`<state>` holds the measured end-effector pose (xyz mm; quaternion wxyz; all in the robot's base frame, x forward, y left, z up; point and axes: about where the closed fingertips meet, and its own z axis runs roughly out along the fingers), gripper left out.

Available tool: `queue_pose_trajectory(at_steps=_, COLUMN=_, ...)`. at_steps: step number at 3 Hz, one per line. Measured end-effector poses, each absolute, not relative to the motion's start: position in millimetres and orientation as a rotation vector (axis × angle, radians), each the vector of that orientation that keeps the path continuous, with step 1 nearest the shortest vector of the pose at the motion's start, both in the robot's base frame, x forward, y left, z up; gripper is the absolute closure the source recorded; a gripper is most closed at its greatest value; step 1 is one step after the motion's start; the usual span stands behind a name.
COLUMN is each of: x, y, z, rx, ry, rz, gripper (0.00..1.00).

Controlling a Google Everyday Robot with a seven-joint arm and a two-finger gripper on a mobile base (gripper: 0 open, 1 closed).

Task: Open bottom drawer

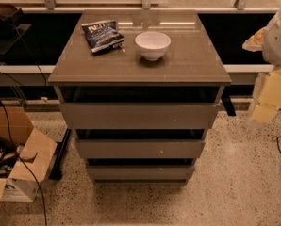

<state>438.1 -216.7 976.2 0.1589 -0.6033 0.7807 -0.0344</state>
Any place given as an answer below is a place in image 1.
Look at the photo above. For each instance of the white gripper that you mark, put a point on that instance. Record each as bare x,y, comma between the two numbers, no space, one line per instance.
278,40

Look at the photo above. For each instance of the grey bottom drawer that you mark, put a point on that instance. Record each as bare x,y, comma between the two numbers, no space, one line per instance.
140,173

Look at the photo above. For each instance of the grey drawer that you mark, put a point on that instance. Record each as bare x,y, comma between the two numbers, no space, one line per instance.
140,173
139,149
139,116

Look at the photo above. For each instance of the grey drawer cabinet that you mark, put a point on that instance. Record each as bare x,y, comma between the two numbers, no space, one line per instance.
190,73

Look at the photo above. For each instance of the grey middle drawer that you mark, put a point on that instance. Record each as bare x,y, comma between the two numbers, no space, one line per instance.
139,149

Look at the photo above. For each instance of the grey top drawer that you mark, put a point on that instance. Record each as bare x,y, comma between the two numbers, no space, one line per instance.
139,116

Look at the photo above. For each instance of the open cardboard box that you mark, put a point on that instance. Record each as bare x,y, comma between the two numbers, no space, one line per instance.
35,151

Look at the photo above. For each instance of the white bowl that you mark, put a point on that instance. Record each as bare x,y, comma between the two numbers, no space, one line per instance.
152,45

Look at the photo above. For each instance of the blue chip bag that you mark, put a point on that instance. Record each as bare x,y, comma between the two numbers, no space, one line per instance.
102,35

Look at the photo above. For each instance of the black floor bar left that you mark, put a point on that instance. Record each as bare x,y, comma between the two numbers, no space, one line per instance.
56,173

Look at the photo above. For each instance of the dark side table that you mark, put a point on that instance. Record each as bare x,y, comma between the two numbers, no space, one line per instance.
11,27

